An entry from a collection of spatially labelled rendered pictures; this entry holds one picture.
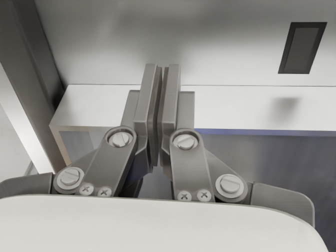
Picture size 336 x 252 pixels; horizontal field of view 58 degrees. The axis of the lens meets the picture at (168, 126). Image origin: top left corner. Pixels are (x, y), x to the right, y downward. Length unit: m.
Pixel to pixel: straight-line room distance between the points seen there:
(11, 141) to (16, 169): 0.26
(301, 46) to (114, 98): 0.10
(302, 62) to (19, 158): 1.80
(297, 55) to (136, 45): 0.09
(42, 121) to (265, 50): 0.13
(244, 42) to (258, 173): 0.11
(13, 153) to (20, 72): 1.71
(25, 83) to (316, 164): 0.20
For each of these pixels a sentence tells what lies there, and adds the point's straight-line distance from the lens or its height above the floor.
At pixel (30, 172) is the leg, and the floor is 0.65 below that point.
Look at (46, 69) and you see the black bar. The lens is 0.18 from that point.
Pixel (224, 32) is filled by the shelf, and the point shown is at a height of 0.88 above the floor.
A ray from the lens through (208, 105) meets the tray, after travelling 0.17.
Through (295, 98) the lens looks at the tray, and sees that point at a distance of 0.18.
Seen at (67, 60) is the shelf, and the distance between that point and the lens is 0.18.
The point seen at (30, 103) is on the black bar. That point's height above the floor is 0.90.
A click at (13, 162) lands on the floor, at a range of 1.95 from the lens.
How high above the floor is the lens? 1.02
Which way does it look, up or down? 45 degrees down
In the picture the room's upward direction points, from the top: 175 degrees counter-clockwise
